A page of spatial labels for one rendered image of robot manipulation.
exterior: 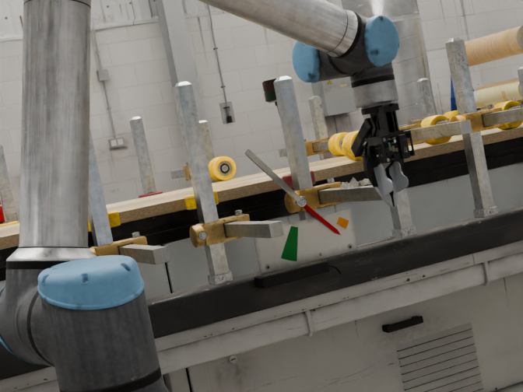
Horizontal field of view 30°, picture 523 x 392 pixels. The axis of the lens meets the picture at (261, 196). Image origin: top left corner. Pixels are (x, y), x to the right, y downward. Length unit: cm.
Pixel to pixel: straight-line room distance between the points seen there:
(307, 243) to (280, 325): 21
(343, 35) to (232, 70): 850
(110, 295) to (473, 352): 165
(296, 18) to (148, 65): 823
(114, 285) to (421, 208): 146
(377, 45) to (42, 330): 79
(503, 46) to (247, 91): 268
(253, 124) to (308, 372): 779
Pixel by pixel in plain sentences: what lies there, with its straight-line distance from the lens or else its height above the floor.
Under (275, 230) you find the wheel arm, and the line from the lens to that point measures 199.
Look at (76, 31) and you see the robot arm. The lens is 164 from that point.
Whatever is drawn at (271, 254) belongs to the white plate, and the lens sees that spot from 227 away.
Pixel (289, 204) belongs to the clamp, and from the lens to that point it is 231.
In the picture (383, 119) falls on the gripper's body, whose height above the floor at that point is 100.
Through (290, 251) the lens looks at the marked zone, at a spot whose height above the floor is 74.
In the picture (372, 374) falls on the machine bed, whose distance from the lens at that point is 271.
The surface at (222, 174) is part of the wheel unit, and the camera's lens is 316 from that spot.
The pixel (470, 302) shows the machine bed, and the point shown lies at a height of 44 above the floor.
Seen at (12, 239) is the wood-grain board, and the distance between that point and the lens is 230.
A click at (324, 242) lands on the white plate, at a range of 233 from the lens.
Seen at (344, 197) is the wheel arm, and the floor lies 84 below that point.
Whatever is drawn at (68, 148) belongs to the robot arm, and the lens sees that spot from 160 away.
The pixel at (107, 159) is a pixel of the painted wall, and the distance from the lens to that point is 968.
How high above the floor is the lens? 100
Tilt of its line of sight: 3 degrees down
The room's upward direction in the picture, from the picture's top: 11 degrees counter-clockwise
